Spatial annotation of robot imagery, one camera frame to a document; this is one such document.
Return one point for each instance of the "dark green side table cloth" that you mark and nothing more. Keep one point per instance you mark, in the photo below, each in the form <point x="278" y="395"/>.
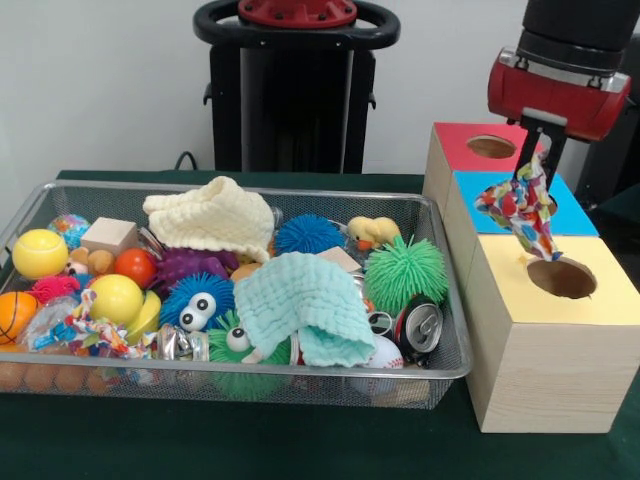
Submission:
<point x="625" y="205"/>

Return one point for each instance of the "shallow clear mesh bin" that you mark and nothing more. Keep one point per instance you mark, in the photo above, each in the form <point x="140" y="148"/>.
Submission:
<point x="350" y="387"/>

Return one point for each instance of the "wooden box with three holes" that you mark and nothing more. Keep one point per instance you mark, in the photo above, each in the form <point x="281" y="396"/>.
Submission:
<point x="550" y="375"/>

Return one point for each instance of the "green spiky rubber ball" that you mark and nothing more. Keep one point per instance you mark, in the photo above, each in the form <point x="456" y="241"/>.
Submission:
<point x="405" y="270"/>

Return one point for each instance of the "cream waffle cloth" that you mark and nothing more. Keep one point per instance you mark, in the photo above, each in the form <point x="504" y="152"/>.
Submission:
<point x="215" y="215"/>

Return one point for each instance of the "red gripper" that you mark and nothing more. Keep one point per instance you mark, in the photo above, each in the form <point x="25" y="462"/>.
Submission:
<point x="555" y="102"/>

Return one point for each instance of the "multicoloured patterned cloth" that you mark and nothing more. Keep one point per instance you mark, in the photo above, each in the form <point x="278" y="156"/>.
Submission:
<point x="525" y="210"/>
<point x="100" y="335"/>

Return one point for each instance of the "orange toy basketball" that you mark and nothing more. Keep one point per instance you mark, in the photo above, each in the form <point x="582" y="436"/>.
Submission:
<point x="15" y="317"/>

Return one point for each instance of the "green spiky ball with eyes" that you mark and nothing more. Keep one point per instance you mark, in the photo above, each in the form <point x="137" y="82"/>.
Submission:
<point x="225" y="347"/>

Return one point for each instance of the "yellow duck plush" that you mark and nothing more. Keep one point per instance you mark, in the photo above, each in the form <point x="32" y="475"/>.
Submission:
<point x="372" y="231"/>

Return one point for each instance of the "blue spiky ball with eyes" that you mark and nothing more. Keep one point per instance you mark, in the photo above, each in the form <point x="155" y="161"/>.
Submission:
<point x="197" y="300"/>

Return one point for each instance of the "yellow tennis ball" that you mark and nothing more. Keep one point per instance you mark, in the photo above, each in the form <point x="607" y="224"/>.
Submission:
<point x="40" y="253"/>

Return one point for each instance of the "silver drinks can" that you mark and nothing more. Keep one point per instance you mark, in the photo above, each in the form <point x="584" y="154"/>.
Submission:
<point x="422" y="327"/>

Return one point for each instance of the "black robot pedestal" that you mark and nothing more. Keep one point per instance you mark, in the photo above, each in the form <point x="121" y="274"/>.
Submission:
<point x="300" y="110"/>

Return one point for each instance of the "white toy baseball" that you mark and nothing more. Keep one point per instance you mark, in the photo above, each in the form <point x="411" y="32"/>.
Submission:
<point x="389" y="356"/>

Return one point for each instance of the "light blue waffle cloth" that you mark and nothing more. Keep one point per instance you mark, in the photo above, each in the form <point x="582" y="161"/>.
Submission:
<point x="300" y="305"/>

